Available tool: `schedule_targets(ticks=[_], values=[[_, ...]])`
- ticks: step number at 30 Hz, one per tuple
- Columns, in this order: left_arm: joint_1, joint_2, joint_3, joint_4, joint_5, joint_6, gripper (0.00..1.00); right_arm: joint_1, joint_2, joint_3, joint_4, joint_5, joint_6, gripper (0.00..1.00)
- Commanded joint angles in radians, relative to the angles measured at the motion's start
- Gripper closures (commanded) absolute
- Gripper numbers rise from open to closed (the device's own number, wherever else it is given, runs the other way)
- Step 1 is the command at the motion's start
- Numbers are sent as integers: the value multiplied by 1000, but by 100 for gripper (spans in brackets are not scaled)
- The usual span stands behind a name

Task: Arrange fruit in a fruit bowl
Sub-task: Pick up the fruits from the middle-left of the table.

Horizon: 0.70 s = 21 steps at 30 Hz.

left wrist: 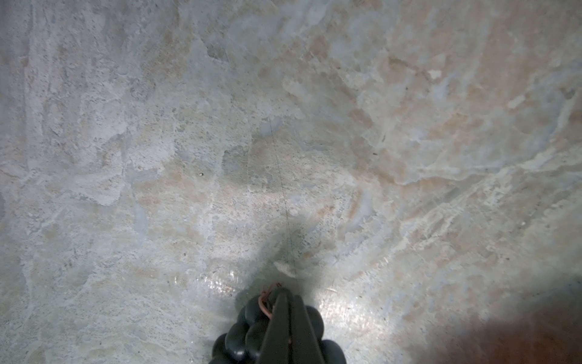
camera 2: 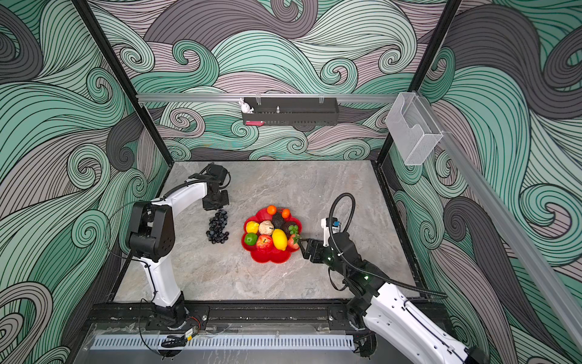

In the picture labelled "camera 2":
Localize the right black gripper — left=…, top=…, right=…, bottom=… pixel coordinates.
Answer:
left=299, top=237, right=350, bottom=278

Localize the red strawberry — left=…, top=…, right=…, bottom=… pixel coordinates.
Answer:
left=287, top=234, right=301, bottom=251

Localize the dark mangosteen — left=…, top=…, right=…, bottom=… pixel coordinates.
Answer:
left=284, top=221, right=299, bottom=235

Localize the yellow lemon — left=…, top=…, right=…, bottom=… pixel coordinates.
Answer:
left=271, top=228, right=288, bottom=251

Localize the dark avocado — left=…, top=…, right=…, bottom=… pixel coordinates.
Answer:
left=271, top=212, right=285, bottom=229

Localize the red apple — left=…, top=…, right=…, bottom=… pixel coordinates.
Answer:
left=256, top=234, right=274, bottom=251

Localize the pale cream pear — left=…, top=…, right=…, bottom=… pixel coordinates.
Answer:
left=259, top=220, right=275, bottom=236

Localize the red flower-shaped fruit bowl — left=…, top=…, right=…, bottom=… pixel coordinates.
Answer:
left=241, top=207, right=303, bottom=264

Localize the black grape bunch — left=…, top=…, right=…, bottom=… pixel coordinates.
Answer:
left=206, top=209, right=230, bottom=244

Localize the yellow bell pepper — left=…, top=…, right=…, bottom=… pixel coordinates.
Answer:
left=246, top=221, right=260, bottom=234

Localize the green lime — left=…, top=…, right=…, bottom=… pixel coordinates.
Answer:
left=243, top=233, right=259, bottom=247

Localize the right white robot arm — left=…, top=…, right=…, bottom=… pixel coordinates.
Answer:
left=300, top=232, right=490, bottom=363

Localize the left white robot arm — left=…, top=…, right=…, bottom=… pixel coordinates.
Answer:
left=127, top=163, right=230, bottom=329

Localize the small white rabbit figurine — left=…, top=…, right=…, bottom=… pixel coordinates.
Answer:
left=238, top=98, right=254, bottom=114

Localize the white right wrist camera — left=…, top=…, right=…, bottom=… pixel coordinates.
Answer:
left=321, top=217, right=341, bottom=247

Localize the black wall shelf tray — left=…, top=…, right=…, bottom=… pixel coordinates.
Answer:
left=241, top=98, right=340, bottom=128

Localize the aluminium wall rail back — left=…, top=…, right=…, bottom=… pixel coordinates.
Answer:
left=136, top=93, right=398, bottom=104

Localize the aluminium wall rail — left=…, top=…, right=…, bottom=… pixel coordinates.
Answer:
left=417, top=94, right=581, bottom=348
left=136, top=93, right=398, bottom=104

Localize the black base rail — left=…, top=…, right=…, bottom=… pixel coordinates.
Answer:
left=88, top=299, right=350, bottom=330

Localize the clear plastic wall holder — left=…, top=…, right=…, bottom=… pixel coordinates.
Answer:
left=385, top=92, right=443, bottom=166

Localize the white slotted cable duct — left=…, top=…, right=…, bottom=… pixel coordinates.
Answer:
left=89, top=335, right=355, bottom=351

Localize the aluminium wall rail right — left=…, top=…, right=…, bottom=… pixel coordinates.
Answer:
left=417, top=94, right=581, bottom=348

